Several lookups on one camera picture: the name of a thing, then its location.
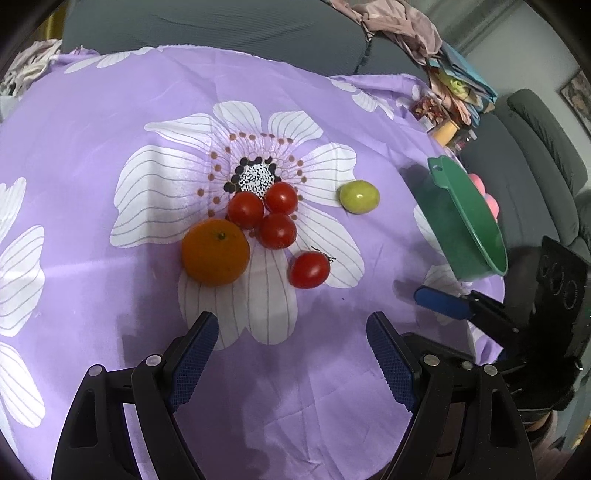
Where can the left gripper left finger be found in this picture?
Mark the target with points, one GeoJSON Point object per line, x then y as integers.
{"type": "Point", "coordinates": [95, 443]}

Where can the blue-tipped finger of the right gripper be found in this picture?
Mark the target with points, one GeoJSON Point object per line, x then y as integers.
{"type": "Point", "coordinates": [440, 302]}

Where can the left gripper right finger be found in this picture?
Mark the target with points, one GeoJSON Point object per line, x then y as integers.
{"type": "Point", "coordinates": [464, 424]}

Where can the red cherry tomato with stem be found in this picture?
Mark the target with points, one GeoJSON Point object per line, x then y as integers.
{"type": "Point", "coordinates": [309, 269]}

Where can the orange tangerine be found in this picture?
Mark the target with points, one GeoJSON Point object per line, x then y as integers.
{"type": "Point", "coordinates": [214, 253]}

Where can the green plastic bowl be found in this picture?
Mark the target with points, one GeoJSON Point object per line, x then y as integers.
{"type": "Point", "coordinates": [463, 225]}

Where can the pink plush toy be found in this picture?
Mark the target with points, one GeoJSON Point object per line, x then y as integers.
{"type": "Point", "coordinates": [490, 200]}

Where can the grey sofa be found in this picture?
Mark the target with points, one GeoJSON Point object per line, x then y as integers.
{"type": "Point", "coordinates": [523, 150]}

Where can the yellow bottle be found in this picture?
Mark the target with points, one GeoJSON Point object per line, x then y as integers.
{"type": "Point", "coordinates": [445, 132]}

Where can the dried fruit snack bag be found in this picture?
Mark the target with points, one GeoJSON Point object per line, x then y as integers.
{"type": "Point", "coordinates": [426, 111]}

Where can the stack of folded cloths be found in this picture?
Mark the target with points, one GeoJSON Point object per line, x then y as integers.
{"type": "Point", "coordinates": [460, 88]}

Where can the purple floral tablecloth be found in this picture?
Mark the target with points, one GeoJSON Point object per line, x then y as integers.
{"type": "Point", "coordinates": [141, 188]}

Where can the pink crumpled cloth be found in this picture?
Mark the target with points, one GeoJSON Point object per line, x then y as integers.
{"type": "Point", "coordinates": [399, 21]}

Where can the white cloth pile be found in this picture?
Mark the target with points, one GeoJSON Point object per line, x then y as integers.
{"type": "Point", "coordinates": [28, 66]}

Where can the framed wall picture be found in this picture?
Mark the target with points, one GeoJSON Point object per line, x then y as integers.
{"type": "Point", "coordinates": [576, 92]}

